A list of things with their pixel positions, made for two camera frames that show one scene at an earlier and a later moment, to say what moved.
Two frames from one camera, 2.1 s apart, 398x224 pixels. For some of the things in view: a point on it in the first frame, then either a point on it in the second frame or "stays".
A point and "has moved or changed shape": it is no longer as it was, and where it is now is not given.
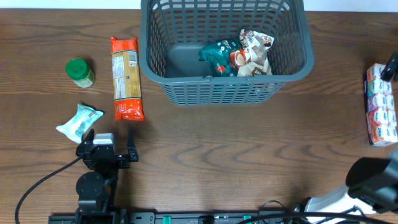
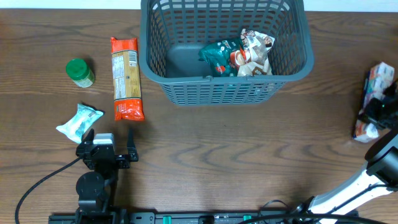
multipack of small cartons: (380, 107) has moved or changed shape
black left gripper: (124, 162) stays
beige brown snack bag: (257, 45) stays
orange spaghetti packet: (127, 87) stays
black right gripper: (389, 71) → (376, 109)
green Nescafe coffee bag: (224, 58) stays
